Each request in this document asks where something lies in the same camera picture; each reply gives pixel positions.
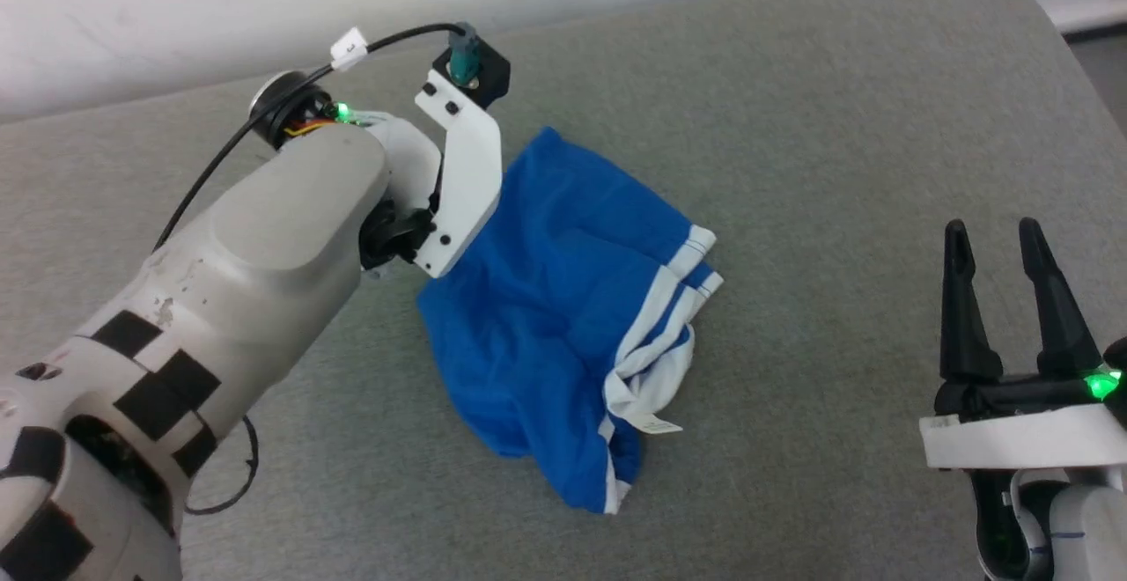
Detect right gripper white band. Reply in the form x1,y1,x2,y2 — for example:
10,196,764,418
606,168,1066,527
919,217,1127,474

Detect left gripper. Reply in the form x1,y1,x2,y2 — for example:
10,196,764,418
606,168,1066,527
358,116,443,271

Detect blue shorts with white stripes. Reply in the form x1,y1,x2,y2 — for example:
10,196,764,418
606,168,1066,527
416,126,726,516

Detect grey fabric sofa cushion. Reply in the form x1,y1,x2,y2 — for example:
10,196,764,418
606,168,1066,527
0,0,1127,581

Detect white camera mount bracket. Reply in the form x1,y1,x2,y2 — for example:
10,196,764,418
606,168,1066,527
413,70,504,280

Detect white cable label tag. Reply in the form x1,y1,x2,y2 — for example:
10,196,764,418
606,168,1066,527
329,27,370,72

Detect thin black camera cable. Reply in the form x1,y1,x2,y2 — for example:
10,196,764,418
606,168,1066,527
153,23,468,253

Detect thin black cable loop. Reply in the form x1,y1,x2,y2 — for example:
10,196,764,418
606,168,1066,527
182,413,261,517

